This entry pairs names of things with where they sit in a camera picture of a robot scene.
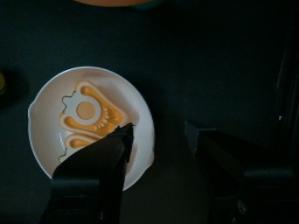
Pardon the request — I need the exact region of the orange toy egg toast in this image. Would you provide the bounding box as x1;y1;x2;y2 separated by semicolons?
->
58;80;128;163

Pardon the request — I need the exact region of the yellow-green object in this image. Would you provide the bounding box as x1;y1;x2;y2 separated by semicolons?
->
0;71;7;95

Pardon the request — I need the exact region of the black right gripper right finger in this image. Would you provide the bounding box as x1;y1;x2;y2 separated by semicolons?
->
183;119;299;224

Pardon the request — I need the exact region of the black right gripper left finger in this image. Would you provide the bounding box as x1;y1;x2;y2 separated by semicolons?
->
39;122;136;224

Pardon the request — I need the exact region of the orange round object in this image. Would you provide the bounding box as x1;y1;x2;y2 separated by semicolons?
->
74;0;154;7

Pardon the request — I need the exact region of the white oval plate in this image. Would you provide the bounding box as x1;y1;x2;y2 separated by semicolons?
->
27;66;156;192

